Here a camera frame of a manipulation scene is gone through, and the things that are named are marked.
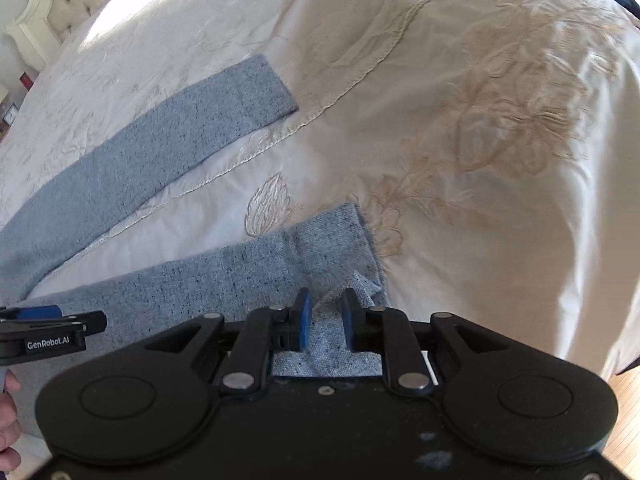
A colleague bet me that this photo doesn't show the blue-grey knit pants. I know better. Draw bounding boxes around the blue-grey knit pants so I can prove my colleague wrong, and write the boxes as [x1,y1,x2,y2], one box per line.
[0,53,392,438]

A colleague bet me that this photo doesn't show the person's left hand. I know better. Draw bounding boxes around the person's left hand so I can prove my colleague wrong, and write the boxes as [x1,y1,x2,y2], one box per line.
[0,370,22,479]

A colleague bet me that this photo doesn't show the small alarm clock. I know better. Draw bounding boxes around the small alarm clock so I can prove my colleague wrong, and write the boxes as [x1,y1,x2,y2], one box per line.
[2,103,18,126]

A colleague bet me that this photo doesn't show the cream embroidered bedspread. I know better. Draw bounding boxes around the cream embroidered bedspread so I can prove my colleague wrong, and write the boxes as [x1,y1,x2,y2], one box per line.
[1,0,639,377]

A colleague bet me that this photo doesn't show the red candle jar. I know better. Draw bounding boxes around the red candle jar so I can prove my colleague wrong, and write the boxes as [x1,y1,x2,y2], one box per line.
[20,73,34,90]

